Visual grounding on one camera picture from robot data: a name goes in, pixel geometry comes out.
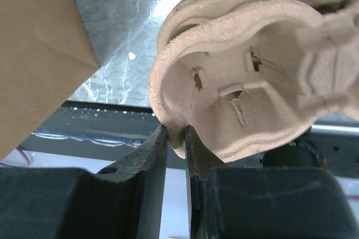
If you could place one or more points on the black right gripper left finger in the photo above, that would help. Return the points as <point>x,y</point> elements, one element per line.
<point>122,200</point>

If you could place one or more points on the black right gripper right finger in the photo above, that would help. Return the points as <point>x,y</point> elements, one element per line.
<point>291,195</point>

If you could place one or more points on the single brown pulp carrier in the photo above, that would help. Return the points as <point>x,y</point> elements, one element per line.
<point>256,78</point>

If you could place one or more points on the brown paper bag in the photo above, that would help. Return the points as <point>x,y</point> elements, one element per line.
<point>45,56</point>

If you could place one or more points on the black base frame rail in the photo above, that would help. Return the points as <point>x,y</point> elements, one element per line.
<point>109,132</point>

